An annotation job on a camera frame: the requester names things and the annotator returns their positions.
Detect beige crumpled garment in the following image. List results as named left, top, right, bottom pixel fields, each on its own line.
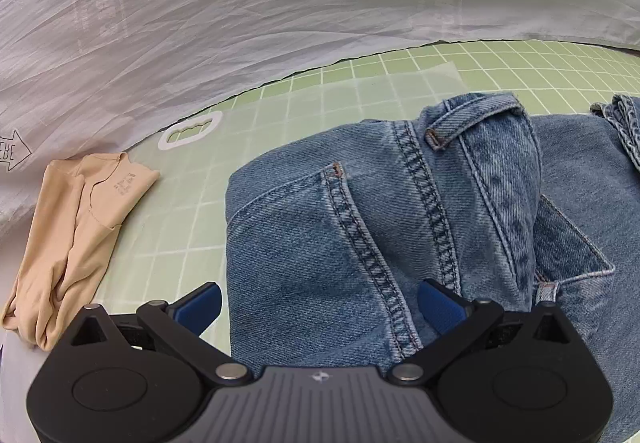
left=1, top=152, right=160, bottom=352

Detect green grid cutting mat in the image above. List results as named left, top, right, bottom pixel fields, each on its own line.
left=89, top=40, right=640, bottom=443

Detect blue denim jeans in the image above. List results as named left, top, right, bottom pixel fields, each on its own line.
left=226, top=93, right=639, bottom=442

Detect white carrot print sheet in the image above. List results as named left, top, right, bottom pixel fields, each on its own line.
left=1, top=0, right=639, bottom=231

